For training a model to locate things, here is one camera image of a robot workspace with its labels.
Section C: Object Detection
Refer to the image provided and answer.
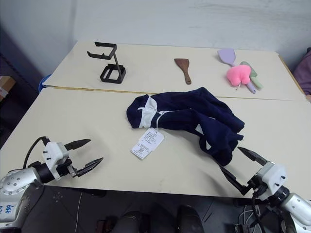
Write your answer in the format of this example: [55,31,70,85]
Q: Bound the purple fabric bundle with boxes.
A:
[292,48,311,96]

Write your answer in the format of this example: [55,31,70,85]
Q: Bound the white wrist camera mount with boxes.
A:
[42,141,71,181]
[256,161,288,201]

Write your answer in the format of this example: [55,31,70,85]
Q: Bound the thin white cord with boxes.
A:
[75,191,82,233]

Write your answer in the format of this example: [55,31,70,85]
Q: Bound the brown cardboard box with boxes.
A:
[0,75,17,100]

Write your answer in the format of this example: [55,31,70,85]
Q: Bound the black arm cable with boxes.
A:
[22,136,52,168]
[249,189,271,230]

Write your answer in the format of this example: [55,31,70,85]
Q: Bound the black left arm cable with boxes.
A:
[22,136,52,168]

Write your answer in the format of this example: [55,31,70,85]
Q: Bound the black metal stand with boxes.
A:
[86,41,127,84]

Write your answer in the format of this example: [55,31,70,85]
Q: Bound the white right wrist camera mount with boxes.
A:
[256,161,288,201]

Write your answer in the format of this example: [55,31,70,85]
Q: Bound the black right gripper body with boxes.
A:
[247,174,268,199]

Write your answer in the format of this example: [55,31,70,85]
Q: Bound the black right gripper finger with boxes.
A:
[237,146,269,167]
[218,165,255,196]

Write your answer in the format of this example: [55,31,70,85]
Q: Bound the pink plush toy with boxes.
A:
[225,64,252,88]

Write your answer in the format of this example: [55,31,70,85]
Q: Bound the blue round container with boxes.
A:
[38,73,51,92]

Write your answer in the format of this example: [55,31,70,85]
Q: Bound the white paper hang tag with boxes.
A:
[130,139,156,160]
[141,128,165,147]

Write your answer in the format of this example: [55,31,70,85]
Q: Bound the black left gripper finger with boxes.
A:
[64,138,92,151]
[76,157,104,178]

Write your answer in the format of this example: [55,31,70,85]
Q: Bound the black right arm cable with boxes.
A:
[249,189,271,230]

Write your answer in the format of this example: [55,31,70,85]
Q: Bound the brown wooden spatula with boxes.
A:
[173,58,193,85]

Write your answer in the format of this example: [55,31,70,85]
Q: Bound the green silicone utensil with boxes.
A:
[240,61,264,91]

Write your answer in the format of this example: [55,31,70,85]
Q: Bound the dark rounded shape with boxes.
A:
[176,204,205,233]
[120,210,149,233]

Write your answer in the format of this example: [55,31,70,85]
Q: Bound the white floor cables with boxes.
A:
[237,207,259,225]

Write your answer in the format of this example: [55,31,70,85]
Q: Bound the navy blue zip-up garment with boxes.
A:
[126,86,246,167]

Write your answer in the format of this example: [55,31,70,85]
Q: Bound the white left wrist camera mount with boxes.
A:
[42,141,71,181]

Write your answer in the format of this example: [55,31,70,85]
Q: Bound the purple silicone spatula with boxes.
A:
[217,48,257,94]

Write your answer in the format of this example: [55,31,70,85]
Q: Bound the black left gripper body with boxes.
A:
[56,158,80,179]

